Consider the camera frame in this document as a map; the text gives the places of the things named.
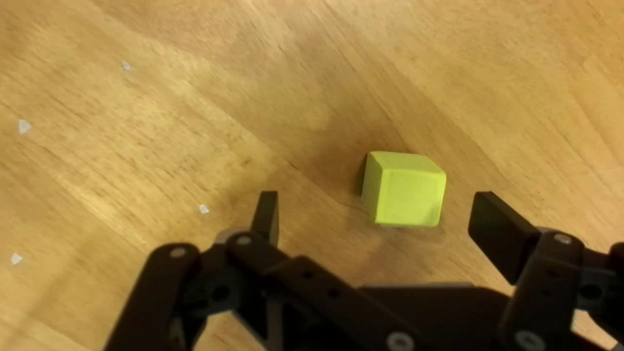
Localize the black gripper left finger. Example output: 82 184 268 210
104 190 418 351

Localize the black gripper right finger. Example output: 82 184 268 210
466 190 624 351

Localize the yellow-green block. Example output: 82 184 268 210
361 151 449 231

